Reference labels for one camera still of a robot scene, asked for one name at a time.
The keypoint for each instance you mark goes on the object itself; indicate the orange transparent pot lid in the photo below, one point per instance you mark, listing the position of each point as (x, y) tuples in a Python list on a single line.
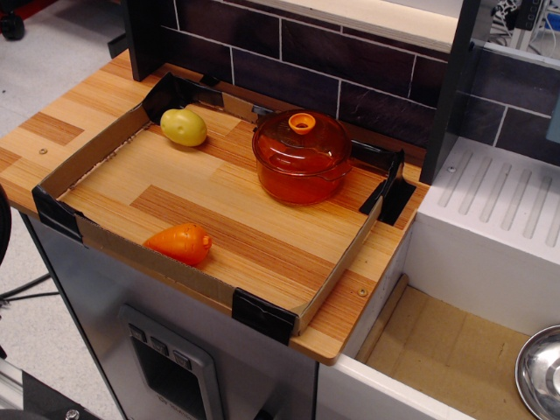
[(301, 142)]

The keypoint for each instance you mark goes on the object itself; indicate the orange transparent pot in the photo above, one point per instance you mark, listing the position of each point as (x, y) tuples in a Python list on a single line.
[(301, 180)]

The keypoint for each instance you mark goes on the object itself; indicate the orange toy carrot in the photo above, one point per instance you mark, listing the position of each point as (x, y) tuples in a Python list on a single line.
[(188, 243)]

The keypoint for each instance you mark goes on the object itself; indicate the cardboard fence with black tape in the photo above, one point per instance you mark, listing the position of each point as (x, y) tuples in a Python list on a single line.
[(272, 265)]

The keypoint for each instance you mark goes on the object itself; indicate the yellow toy potato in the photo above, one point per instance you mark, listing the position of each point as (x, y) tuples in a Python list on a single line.
[(183, 127)]

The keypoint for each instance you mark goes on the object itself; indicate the white sink drainboard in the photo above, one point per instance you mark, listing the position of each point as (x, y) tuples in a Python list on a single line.
[(486, 237)]

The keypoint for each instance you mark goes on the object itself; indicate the steel bowl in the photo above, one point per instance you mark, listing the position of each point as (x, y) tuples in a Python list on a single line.
[(537, 373)]

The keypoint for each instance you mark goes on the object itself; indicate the black caster wheel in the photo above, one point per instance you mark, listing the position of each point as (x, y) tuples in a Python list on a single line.
[(12, 26)]

